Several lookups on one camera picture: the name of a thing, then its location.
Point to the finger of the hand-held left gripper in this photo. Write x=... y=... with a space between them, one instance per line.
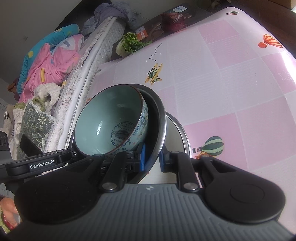
x=69 y=156

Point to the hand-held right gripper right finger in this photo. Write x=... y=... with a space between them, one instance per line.
x=162 y=162

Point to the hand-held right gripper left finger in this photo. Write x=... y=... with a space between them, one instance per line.
x=142 y=160

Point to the white ceramic plate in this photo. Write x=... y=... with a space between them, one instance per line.
x=157 y=176

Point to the stainless steel bowl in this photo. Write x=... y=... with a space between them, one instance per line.
x=136 y=178
x=152 y=120

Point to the large stainless steel plate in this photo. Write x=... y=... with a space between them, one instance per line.
x=187 y=143

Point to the teal patterned ceramic bowl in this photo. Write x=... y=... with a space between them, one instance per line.
x=108 y=111

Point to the person's left hand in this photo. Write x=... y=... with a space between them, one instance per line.
x=8 y=206

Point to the green leaf-print pillow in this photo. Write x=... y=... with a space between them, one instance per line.
x=34 y=120

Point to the pink and blue quilt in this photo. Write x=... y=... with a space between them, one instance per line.
x=50 y=60

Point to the pink balloon-print tablecloth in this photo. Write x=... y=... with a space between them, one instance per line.
x=231 y=81

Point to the white quilted mattress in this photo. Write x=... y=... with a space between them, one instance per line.
x=97 y=53

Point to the green bok choy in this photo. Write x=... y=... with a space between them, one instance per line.
x=131 y=42

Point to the grey crumpled clothing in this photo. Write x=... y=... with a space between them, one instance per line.
x=104 y=14

